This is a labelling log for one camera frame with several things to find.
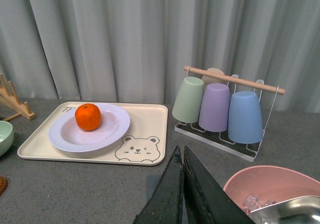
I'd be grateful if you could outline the white cup holder rack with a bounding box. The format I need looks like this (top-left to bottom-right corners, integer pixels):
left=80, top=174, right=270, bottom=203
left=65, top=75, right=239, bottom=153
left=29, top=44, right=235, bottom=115
left=174, top=66, right=285, bottom=162

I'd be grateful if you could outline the wooden dish rack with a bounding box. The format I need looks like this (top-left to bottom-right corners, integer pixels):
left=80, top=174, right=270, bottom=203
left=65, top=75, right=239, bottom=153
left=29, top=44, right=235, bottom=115
left=0, top=74, right=36, bottom=121

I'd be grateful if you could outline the grey folded cloth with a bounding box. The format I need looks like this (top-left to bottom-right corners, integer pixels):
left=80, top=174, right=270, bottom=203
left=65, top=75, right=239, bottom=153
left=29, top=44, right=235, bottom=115
left=146, top=174, right=161, bottom=200

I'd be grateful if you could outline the purple cup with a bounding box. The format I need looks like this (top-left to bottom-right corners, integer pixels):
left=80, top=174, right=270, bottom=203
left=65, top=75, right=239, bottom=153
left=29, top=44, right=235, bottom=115
left=198, top=83, right=231, bottom=132

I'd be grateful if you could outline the orange mandarin fruit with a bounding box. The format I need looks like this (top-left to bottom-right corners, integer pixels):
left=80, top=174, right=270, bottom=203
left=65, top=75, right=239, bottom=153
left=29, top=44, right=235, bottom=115
left=74, top=103, right=102, bottom=131

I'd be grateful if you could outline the cream bear tray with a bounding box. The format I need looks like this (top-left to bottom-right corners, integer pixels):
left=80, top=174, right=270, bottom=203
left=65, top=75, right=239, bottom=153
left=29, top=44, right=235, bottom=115
left=17, top=102, right=168, bottom=166

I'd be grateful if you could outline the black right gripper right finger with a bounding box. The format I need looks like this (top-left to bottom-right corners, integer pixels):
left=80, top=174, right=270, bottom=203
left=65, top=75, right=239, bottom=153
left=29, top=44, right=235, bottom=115
left=183, top=146, right=253, bottom=223

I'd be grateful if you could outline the grey curtain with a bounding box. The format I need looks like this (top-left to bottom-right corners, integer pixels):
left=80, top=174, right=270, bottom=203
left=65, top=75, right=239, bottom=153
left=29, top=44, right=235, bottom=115
left=0, top=0, right=320, bottom=113

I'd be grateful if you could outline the metal scoop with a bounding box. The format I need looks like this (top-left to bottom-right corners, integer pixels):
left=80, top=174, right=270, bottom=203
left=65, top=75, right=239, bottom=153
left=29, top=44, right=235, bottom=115
left=249, top=195, right=320, bottom=223

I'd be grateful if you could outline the light green bowl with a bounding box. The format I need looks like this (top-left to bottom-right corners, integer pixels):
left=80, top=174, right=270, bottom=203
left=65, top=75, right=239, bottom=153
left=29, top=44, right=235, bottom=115
left=0, top=121, right=14, bottom=156

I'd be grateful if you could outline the beige cup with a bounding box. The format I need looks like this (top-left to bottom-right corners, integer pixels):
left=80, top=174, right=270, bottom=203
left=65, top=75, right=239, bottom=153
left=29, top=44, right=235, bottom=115
left=201, top=68, right=226, bottom=88

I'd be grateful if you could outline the white round plate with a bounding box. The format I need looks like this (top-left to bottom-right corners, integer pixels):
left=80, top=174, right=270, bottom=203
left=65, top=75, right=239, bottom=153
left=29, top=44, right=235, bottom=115
left=48, top=103, right=131, bottom=152

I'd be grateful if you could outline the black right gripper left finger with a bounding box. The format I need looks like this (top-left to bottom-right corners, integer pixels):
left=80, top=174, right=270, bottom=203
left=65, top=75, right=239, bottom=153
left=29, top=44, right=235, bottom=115
left=133, top=146, right=184, bottom=224

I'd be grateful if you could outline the light green cup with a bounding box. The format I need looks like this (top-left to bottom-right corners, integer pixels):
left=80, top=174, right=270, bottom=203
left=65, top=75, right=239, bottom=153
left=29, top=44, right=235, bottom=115
left=172, top=77, right=204, bottom=123

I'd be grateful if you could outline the blue cup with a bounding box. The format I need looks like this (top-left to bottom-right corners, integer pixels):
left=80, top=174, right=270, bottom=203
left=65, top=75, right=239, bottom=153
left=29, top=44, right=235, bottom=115
left=228, top=91, right=263, bottom=144

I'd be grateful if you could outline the pink bowl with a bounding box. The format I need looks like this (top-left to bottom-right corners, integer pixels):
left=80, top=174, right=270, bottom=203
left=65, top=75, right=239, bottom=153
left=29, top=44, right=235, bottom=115
left=223, top=165, right=320, bottom=214

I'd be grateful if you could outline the clear ice cube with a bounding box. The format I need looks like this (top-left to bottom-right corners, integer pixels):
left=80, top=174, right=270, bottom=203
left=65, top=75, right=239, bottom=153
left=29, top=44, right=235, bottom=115
left=265, top=199, right=276, bottom=206
left=244, top=195, right=260, bottom=210

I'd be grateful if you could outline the wooden cutting board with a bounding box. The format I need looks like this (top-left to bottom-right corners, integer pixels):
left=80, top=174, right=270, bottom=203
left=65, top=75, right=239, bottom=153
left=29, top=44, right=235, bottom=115
left=0, top=176, right=8, bottom=195

